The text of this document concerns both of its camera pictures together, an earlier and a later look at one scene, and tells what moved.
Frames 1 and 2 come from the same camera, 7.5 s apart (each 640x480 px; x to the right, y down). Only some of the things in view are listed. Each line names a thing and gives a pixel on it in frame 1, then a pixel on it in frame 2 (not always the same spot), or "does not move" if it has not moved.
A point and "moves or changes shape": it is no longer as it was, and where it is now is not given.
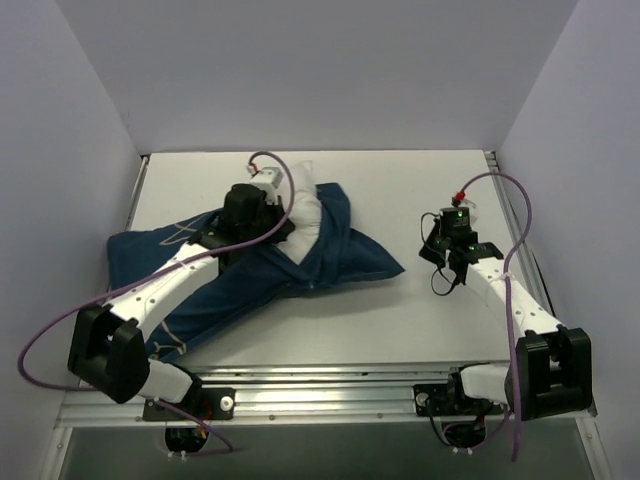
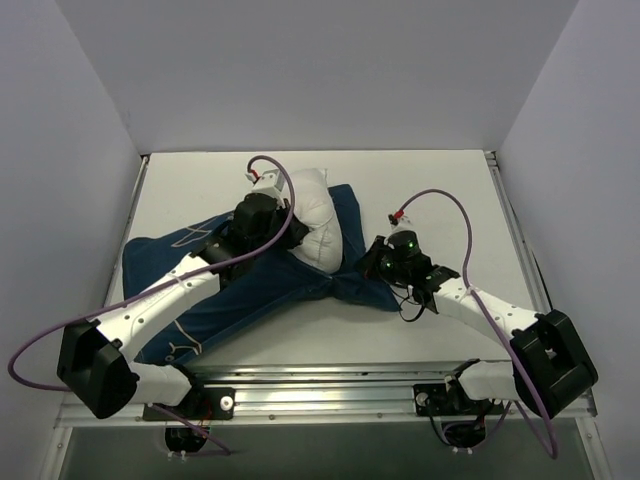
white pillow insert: (305, 212) moves or changes shape
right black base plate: (434, 400) does not move
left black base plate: (209, 404) does not move
